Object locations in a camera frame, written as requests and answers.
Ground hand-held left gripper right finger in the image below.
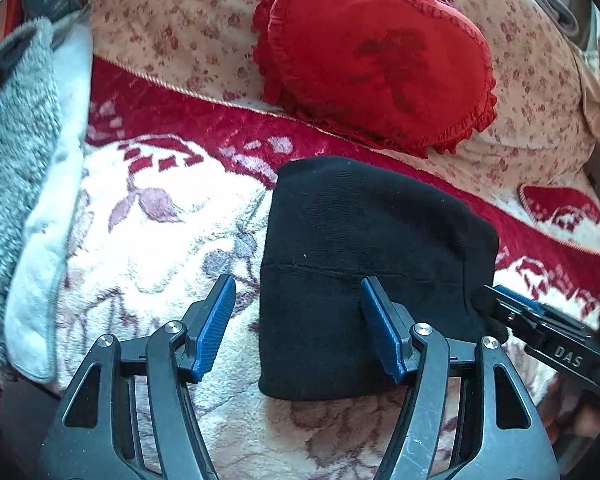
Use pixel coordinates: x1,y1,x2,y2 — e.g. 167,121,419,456
360,276,561,480

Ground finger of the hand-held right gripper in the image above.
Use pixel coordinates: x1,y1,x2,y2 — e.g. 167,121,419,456
480,284,550,322

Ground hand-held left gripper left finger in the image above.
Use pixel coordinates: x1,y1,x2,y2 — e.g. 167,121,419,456
37,274,237,480

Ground black knit pants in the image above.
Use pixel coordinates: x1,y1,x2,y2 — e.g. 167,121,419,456
256,156,502,402

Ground person's right hand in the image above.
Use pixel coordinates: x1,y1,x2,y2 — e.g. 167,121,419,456
555,381,600,440

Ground red and white floral blanket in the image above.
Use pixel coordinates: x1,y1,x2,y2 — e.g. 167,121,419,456
44,55,600,480

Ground white cloth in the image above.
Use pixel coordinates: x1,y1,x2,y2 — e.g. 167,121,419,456
5,14,94,382

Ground red heart-shaped frilled pillow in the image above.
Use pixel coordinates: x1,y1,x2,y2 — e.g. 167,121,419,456
252,0,498,160

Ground grey folded cloth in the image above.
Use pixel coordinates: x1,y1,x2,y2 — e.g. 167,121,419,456
529,0,592,42

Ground black cloth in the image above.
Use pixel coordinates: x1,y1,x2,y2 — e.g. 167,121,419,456
0,35,32,107

